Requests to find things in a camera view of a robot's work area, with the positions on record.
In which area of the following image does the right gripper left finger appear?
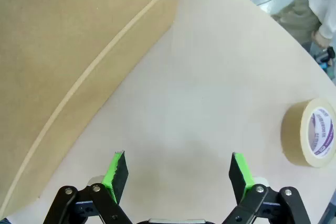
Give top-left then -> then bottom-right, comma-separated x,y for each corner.
43,150 -> 133,224

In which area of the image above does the person's left forearm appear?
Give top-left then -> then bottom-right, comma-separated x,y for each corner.
318,0 -> 336,41

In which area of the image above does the brown cardboard box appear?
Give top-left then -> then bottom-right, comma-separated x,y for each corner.
0,0 -> 185,216

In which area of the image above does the person's left hand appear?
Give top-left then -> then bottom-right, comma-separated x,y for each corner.
312,30 -> 332,49

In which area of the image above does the brown packing tape roll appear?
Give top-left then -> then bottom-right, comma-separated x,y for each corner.
280,97 -> 336,168

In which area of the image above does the black and blue object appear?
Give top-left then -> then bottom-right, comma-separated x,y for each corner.
318,46 -> 336,74

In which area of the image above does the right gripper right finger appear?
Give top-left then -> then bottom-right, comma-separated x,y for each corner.
223,152 -> 312,224

